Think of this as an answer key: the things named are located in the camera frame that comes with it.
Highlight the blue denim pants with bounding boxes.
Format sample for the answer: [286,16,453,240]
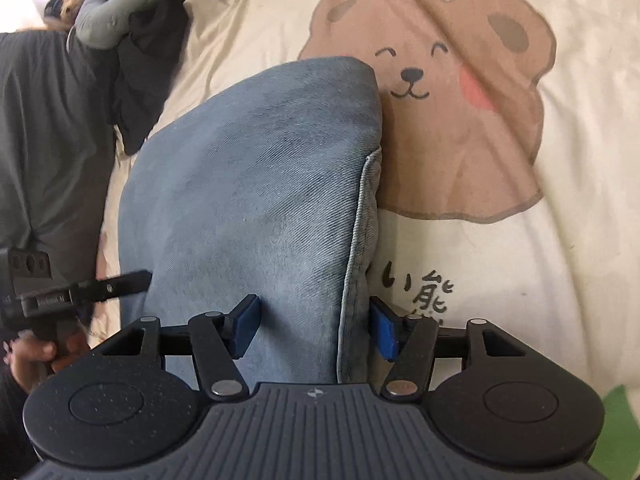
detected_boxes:
[117,56,383,386]

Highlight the brown teddy bear toy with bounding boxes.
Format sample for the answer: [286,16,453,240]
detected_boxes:
[42,0,91,31]

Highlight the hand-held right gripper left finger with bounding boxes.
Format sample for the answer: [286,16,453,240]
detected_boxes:
[102,294,262,402]

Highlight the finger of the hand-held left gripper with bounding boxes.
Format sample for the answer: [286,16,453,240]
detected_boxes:
[72,270,153,306]

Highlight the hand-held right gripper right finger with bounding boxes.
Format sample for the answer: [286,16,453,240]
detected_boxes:
[369,296,528,401]

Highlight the dark grey duvet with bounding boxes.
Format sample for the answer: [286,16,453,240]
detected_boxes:
[0,32,118,333]

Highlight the grey neck pillow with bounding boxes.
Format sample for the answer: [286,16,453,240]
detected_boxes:
[67,0,206,51]

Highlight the cream bear print blanket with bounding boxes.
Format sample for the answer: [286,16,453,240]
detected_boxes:
[95,0,640,480]

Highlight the person's left hand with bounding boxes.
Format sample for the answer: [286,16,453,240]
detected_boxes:
[2,332,91,393]

